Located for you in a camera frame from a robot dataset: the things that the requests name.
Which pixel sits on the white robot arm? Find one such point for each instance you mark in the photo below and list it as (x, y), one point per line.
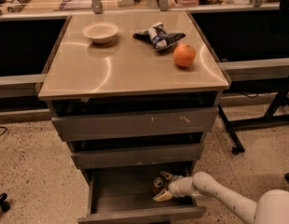
(271, 208)

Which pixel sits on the orange fruit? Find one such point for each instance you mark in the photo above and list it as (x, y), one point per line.
(184, 55)

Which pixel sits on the grey bottom drawer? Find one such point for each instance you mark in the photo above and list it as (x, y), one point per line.
(124, 195)

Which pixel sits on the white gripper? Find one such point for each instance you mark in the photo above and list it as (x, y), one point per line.
(176, 188)

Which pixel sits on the grey drawer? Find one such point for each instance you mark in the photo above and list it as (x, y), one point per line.
(136, 156)
(124, 195)
(135, 124)

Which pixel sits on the black caster wheel left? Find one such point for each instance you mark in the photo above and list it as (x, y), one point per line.
(4, 205)

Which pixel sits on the grey drawer cabinet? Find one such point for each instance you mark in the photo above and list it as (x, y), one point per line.
(128, 75)

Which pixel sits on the grey middle drawer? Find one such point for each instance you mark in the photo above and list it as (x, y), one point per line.
(136, 156)

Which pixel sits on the white bowl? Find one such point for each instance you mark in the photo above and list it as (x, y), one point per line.
(100, 32)

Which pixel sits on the grey top drawer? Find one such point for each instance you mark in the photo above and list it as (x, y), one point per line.
(135, 124)

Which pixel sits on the black table leg frame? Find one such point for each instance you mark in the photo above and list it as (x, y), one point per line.
(269, 117)

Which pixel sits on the red coke can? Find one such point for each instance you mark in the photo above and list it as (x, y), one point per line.
(157, 185)

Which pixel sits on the blue chip bag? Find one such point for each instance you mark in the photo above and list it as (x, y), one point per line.
(158, 37)

